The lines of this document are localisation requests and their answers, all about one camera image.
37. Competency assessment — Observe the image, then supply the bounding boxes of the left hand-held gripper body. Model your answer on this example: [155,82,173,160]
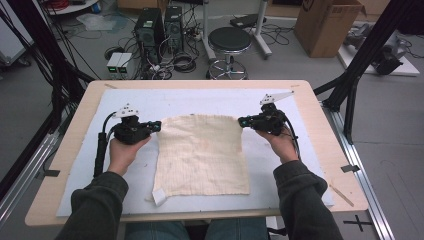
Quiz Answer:
[112,103,152,146]

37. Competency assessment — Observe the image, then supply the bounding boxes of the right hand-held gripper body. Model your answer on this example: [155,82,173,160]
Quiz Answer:
[251,90,295,136]

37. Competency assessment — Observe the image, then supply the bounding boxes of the cream cloth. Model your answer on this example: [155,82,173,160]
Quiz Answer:
[144,113,251,207]

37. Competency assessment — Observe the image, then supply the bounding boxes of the person's left hand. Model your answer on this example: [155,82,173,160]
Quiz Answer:
[107,134,152,177]

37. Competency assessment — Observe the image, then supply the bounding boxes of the person's right hand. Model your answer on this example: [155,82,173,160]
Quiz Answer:
[256,128,299,164]

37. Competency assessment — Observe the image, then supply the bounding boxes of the white foam mat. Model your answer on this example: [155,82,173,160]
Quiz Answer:
[56,88,334,218]

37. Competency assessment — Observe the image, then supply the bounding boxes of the white power supply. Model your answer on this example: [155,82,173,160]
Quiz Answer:
[106,52,123,76]
[116,53,135,80]

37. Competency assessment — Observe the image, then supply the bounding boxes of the wooden table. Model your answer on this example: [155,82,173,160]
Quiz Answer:
[24,79,369,228]

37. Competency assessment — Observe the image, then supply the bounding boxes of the black round stool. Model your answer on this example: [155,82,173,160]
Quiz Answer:
[205,26,253,80]

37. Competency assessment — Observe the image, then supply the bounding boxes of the white metal stand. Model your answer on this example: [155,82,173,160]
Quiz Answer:
[201,0,273,61]

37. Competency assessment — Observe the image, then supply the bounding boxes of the black computer tower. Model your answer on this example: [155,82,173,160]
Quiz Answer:
[134,7,165,64]
[164,5,185,52]

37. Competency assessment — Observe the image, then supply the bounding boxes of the black flat case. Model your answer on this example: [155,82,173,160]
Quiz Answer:
[229,13,268,30]

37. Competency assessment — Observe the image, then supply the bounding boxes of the person's left leg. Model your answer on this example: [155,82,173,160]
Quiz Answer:
[124,221,188,240]

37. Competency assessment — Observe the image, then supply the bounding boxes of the person's leg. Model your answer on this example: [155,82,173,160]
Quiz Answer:
[204,218,268,240]
[124,221,188,240]

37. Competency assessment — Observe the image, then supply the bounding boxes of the wooden stick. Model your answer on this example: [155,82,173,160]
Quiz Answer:
[329,184,355,208]

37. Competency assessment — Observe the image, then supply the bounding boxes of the person's right leg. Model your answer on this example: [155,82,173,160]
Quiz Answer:
[204,218,268,240]

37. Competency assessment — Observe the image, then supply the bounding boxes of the cardboard box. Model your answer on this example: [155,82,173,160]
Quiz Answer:
[293,0,368,58]

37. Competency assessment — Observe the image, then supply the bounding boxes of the clear plastic sheet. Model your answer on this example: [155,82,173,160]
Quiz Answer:
[76,13,128,33]

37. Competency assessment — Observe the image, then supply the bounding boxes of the grey robot device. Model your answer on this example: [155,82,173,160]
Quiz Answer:
[344,23,412,76]

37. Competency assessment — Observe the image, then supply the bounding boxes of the round white table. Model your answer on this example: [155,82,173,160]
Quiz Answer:
[43,0,101,16]

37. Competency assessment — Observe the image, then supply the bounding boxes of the white panel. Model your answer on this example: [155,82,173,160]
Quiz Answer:
[0,16,35,66]

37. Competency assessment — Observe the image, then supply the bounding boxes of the white base board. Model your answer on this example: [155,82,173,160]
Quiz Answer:
[338,43,421,77]

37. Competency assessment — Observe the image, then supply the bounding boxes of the right hand-held gripper cable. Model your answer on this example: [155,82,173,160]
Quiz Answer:
[283,115,302,161]

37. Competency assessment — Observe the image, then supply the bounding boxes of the hand-held gripper cable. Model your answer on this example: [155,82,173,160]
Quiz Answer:
[93,111,118,178]
[283,115,302,161]

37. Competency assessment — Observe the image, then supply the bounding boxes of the left hand-held gripper cable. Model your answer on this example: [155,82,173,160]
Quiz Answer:
[93,111,118,178]

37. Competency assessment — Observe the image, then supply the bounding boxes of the coil of black cables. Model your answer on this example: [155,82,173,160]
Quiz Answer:
[172,51,198,74]

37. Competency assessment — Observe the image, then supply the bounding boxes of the aluminium rail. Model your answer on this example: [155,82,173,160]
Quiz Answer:
[321,101,396,240]
[0,133,60,228]

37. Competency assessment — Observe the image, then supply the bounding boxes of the black metal frame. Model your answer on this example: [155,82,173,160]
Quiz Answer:
[0,0,96,201]
[313,0,424,145]

